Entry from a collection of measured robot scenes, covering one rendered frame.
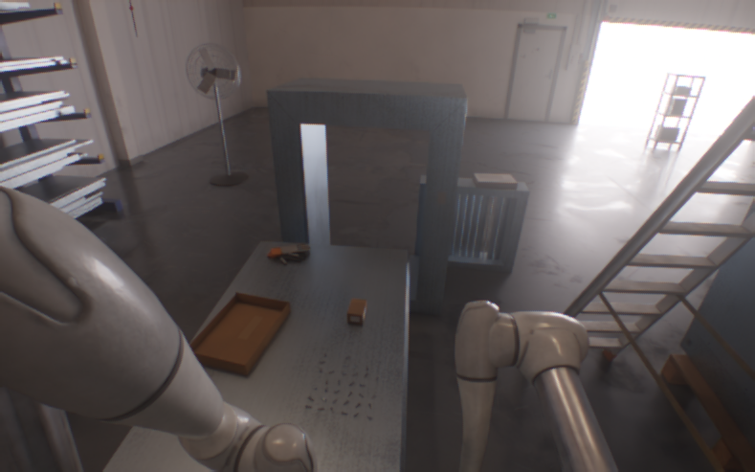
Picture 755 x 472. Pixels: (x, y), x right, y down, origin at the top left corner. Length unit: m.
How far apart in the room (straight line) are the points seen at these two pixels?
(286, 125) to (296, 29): 8.22
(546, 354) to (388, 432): 0.73
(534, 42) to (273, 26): 6.26
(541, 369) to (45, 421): 0.87
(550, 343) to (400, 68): 9.47
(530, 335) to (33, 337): 0.90
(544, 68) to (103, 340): 10.31
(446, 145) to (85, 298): 2.21
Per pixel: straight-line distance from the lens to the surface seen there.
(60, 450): 0.58
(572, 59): 10.43
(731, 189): 1.75
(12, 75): 5.65
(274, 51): 10.89
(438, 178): 2.44
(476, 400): 1.01
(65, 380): 0.32
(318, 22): 10.50
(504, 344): 0.97
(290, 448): 0.72
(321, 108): 2.43
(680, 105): 9.70
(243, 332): 1.91
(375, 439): 1.49
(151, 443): 1.65
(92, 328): 0.30
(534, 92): 10.43
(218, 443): 0.79
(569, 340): 1.01
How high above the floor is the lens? 1.90
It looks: 29 degrees down
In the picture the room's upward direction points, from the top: 1 degrees clockwise
